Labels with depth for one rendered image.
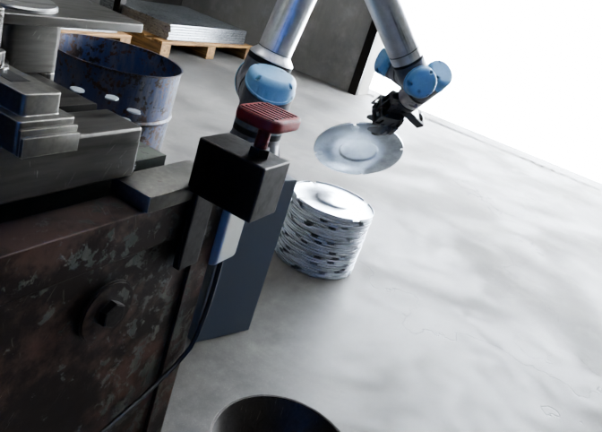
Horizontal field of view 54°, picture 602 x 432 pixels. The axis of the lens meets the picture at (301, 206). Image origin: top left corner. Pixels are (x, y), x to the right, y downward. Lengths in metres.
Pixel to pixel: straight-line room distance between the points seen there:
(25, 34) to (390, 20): 0.83
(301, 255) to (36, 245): 1.43
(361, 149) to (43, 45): 1.30
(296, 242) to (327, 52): 3.68
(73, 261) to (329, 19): 4.96
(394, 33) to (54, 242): 0.97
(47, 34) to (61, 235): 0.28
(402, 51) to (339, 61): 4.04
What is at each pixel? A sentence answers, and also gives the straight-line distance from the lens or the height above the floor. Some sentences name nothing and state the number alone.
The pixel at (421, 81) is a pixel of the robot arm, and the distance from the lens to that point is 1.41.
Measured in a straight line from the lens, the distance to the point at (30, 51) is 0.79.
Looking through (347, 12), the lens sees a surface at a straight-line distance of 5.42.
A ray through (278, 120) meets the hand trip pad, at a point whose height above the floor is 0.76.
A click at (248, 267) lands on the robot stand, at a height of 0.21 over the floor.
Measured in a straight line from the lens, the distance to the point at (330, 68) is 5.47.
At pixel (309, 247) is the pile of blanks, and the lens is 1.95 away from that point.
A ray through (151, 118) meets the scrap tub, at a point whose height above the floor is 0.34.
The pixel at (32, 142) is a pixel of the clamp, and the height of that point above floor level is 0.72.
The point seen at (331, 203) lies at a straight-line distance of 1.97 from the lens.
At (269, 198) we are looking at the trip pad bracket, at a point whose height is 0.66.
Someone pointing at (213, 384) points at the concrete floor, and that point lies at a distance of 1.43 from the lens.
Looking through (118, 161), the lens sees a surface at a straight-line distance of 0.68.
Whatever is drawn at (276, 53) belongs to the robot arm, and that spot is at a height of 0.71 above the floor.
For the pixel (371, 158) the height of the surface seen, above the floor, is 0.41.
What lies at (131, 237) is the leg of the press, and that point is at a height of 0.59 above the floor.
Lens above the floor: 0.92
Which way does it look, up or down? 22 degrees down
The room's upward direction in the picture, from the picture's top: 19 degrees clockwise
